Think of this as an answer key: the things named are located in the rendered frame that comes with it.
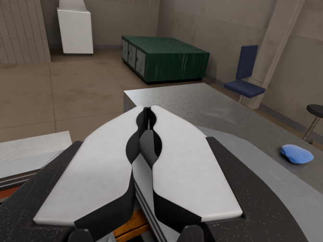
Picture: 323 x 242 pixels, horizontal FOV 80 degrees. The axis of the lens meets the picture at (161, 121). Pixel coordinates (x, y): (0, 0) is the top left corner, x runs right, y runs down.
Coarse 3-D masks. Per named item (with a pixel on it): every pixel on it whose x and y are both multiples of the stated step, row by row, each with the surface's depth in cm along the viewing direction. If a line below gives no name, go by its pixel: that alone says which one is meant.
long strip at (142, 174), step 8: (136, 160) 91; (144, 160) 92; (136, 168) 87; (144, 168) 88; (136, 176) 83; (144, 176) 84; (144, 184) 80; (144, 192) 77; (152, 192) 77; (152, 200) 74; (152, 208) 71; (160, 224) 67; (168, 232) 65; (176, 232) 65; (168, 240) 63; (176, 240) 63
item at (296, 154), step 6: (282, 150) 77; (288, 150) 76; (294, 150) 76; (300, 150) 76; (306, 150) 77; (288, 156) 74; (294, 156) 73; (300, 156) 73; (306, 156) 74; (312, 156) 75; (294, 162) 72; (300, 162) 71
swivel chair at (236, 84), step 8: (248, 48) 290; (256, 48) 306; (240, 56) 290; (248, 56) 298; (240, 64) 294; (248, 64) 307; (240, 72) 299; (248, 72) 316; (240, 80) 326; (232, 88) 296; (240, 88) 291; (248, 88) 296; (256, 88) 300; (264, 88) 304; (240, 96) 313; (248, 96) 280
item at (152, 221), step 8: (40, 168) 81; (16, 176) 78; (24, 176) 79; (0, 184) 76; (8, 184) 77; (16, 184) 78; (136, 184) 81; (136, 192) 80; (144, 200) 75; (144, 208) 75; (152, 216) 70; (152, 224) 70; (112, 232) 66; (160, 232) 66; (112, 240) 62; (160, 240) 66
